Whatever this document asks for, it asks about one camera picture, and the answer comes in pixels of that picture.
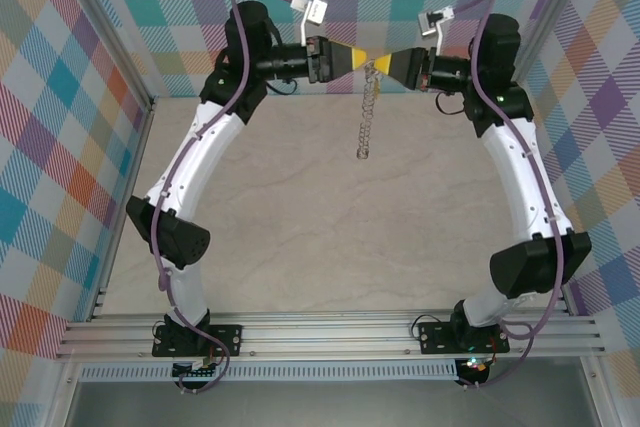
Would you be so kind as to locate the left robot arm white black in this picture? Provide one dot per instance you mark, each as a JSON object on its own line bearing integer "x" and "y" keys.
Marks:
{"x": 195, "y": 162}

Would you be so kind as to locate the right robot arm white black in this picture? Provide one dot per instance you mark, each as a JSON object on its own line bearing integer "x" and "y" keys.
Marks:
{"x": 525, "y": 182}

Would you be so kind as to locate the small controller board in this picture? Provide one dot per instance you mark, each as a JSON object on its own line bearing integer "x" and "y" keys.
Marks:
{"x": 197, "y": 373}
{"x": 475, "y": 369}

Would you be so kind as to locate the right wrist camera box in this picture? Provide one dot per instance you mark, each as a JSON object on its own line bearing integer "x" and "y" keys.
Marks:
{"x": 429, "y": 24}

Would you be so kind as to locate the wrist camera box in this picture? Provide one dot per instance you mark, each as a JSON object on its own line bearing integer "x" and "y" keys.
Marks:
{"x": 429, "y": 24}
{"x": 317, "y": 11}

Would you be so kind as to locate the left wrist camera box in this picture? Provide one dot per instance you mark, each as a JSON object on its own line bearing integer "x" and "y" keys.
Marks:
{"x": 317, "y": 11}

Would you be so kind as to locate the aluminium side rail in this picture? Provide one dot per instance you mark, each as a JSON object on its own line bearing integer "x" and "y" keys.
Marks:
{"x": 135, "y": 162}
{"x": 564, "y": 303}

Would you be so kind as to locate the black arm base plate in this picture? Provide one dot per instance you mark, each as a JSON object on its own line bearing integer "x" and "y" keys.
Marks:
{"x": 227, "y": 339}
{"x": 435, "y": 339}

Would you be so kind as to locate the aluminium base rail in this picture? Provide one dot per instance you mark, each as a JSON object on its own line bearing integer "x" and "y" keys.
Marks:
{"x": 325, "y": 337}

